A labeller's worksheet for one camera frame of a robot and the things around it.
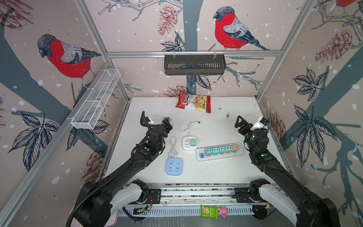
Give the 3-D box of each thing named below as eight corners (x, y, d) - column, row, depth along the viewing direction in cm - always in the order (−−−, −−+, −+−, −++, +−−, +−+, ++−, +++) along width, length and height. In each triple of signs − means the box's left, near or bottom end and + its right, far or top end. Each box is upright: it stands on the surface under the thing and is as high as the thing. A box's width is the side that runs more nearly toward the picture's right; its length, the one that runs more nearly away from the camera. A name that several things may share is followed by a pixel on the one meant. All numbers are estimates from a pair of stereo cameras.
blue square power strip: (165, 175, 82) (164, 174, 80) (166, 159, 89) (166, 157, 87) (182, 175, 82) (182, 174, 80) (182, 159, 89) (182, 157, 87)
